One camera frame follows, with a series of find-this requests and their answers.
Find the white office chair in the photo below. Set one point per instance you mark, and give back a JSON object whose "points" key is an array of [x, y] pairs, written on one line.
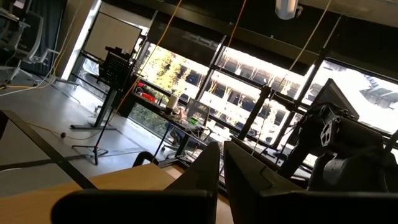
{"points": [[32, 40]]}

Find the white whiteboard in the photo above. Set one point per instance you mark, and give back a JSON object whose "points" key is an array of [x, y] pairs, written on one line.
{"points": [[112, 34]]}

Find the white paper roll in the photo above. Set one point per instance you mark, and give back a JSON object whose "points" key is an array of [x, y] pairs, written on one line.
{"points": [[172, 102]]}

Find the dark computer monitor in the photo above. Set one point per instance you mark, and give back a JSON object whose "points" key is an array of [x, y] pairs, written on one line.
{"points": [[334, 96]]}

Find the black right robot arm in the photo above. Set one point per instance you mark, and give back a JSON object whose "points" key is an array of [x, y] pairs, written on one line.
{"points": [[351, 155]]}

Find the black tripod stand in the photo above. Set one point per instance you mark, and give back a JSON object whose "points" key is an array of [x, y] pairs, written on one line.
{"points": [[99, 141]]}

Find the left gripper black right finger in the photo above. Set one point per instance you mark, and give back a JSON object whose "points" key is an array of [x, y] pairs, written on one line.
{"points": [[264, 202]]}

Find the black curved tube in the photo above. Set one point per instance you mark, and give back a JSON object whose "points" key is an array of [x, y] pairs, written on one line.
{"points": [[140, 155]]}

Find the cluttered black workbench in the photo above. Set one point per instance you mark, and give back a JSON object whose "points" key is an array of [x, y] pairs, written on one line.
{"points": [[164, 113]]}

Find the small green item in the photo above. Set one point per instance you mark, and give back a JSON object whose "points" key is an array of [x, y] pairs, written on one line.
{"points": [[193, 120]]}

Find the white ceiling lamp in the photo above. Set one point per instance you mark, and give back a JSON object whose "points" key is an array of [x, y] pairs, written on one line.
{"points": [[286, 8]]}

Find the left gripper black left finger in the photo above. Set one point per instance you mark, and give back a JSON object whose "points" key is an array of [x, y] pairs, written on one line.
{"points": [[186, 205]]}

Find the red plastic item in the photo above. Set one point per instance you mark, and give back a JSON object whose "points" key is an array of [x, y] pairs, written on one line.
{"points": [[147, 96]]}

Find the black upright frame post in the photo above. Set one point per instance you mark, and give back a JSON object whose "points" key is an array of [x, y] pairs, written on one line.
{"points": [[255, 112]]}

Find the clear plastic box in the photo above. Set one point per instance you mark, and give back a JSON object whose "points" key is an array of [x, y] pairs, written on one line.
{"points": [[199, 110]]}

